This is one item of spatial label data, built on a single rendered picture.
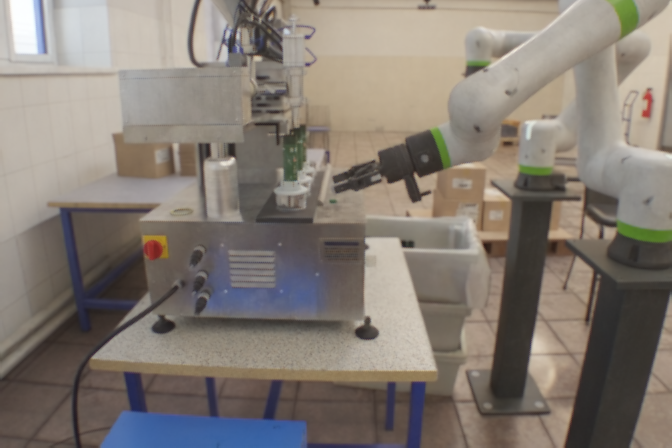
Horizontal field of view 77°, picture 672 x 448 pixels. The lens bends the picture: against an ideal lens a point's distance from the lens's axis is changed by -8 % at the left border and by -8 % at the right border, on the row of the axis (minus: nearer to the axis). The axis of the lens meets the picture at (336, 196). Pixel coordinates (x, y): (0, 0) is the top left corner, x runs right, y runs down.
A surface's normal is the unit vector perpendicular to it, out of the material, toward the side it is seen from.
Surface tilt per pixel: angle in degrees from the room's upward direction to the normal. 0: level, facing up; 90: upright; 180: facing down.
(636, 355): 90
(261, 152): 90
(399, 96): 90
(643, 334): 90
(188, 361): 0
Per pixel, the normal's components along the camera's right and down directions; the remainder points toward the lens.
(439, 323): -0.18, 0.35
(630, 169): -0.98, 0.03
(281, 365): 0.00, -0.97
